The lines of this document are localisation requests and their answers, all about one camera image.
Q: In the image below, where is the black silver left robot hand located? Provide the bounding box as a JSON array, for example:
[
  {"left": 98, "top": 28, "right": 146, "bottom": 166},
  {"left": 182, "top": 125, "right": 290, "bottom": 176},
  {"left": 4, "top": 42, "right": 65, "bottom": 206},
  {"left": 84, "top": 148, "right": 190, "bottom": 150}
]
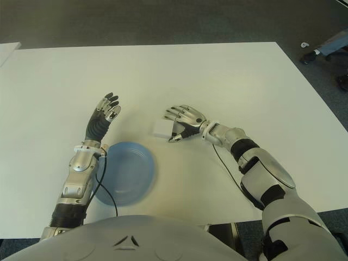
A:
[{"left": 85, "top": 92, "right": 122, "bottom": 142}]

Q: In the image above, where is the white charger block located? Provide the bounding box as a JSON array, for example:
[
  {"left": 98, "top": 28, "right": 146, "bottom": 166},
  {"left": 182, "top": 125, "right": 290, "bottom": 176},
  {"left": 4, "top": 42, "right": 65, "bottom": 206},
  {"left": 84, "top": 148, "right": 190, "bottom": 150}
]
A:
[{"left": 149, "top": 121, "right": 177, "bottom": 139}]

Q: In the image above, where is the person's blue jeans leg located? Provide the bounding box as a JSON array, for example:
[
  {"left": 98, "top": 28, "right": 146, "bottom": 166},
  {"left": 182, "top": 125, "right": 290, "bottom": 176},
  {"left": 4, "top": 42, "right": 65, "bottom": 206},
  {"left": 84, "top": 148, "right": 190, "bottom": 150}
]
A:
[{"left": 315, "top": 31, "right": 348, "bottom": 57}]

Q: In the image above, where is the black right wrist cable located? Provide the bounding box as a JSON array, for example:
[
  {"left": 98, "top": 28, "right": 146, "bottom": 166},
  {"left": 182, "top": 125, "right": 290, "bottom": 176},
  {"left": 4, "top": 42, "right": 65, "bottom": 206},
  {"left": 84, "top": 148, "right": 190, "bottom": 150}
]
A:
[{"left": 212, "top": 144, "right": 245, "bottom": 191}]

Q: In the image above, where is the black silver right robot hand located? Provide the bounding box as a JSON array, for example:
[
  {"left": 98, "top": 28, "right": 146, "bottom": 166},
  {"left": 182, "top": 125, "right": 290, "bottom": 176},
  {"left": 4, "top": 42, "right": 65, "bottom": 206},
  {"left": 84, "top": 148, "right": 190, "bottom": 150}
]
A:
[{"left": 162, "top": 104, "right": 209, "bottom": 144}]

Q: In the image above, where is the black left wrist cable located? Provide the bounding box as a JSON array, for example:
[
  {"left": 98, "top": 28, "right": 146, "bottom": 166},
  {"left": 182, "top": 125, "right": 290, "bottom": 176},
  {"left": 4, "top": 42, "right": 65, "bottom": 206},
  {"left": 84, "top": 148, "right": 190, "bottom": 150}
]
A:
[{"left": 95, "top": 153, "right": 119, "bottom": 217}]

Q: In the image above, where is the white side table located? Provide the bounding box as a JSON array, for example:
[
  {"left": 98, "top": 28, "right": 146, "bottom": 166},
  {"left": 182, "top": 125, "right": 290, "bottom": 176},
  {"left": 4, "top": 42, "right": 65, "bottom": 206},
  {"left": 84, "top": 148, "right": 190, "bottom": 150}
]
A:
[{"left": 0, "top": 42, "right": 22, "bottom": 67}]

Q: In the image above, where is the grey robot torso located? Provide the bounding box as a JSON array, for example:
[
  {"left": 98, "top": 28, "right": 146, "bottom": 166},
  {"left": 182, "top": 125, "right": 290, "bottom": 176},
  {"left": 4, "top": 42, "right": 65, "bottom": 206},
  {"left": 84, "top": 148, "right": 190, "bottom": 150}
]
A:
[{"left": 0, "top": 214, "right": 245, "bottom": 261}]

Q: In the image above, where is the blue plastic plate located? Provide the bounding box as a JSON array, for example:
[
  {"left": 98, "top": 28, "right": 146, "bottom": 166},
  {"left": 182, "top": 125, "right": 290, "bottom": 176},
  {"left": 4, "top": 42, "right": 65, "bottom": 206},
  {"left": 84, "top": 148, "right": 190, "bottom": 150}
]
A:
[{"left": 94, "top": 141, "right": 158, "bottom": 207}]

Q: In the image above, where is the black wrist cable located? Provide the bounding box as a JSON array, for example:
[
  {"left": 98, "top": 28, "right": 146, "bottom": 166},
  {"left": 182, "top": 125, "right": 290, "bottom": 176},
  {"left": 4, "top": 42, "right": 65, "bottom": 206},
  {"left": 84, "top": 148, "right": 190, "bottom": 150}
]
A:
[
  {"left": 95, "top": 153, "right": 119, "bottom": 217},
  {"left": 212, "top": 144, "right": 245, "bottom": 191}
]

